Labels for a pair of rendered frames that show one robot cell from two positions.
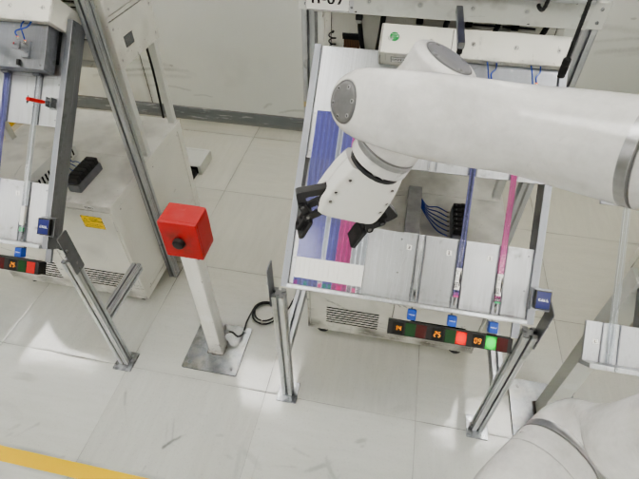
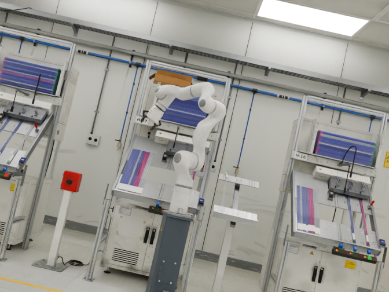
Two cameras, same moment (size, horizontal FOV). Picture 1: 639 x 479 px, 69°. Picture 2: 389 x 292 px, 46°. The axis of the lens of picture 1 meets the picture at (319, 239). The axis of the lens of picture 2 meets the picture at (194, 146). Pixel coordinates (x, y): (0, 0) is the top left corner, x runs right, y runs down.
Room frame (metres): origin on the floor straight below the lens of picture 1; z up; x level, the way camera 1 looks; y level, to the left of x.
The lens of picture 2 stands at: (-2.77, 0.21, 1.00)
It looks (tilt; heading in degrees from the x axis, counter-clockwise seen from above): 3 degrees up; 350
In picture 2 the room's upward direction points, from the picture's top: 13 degrees clockwise
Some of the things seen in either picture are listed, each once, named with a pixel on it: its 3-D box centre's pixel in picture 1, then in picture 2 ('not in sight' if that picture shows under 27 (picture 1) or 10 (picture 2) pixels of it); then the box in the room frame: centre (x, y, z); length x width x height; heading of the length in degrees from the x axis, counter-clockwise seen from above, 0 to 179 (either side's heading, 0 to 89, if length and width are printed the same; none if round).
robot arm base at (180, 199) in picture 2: not in sight; (180, 200); (0.24, -0.33, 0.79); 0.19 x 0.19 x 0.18
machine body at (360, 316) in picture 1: (400, 246); (151, 239); (1.42, -0.36, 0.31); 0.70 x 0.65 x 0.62; 79
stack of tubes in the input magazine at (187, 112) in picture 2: not in sight; (186, 110); (1.28, -0.39, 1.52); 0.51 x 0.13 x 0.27; 79
